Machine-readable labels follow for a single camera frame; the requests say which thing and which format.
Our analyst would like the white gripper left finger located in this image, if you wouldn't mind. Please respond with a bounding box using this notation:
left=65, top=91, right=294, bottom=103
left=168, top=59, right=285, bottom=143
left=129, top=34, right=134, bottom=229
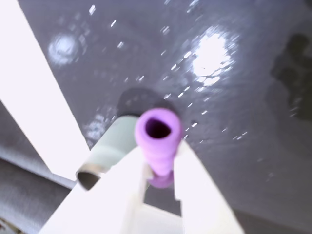
left=40, top=145, right=147, bottom=234

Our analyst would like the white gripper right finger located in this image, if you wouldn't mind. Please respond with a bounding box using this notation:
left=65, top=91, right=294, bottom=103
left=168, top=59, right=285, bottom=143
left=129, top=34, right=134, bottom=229
left=173, top=140, right=246, bottom=234

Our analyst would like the purple ribbed pen grip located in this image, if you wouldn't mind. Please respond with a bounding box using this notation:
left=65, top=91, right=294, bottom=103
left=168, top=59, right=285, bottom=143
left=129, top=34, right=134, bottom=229
left=133, top=107, right=183, bottom=190

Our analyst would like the pale green steel mug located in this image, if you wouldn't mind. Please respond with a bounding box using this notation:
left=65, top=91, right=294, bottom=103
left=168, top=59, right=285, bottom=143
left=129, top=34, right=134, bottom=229
left=75, top=114, right=140, bottom=191

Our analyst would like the dark table mat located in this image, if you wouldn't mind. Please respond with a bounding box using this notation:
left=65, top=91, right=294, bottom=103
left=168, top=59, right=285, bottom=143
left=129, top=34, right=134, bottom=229
left=0, top=0, right=312, bottom=234

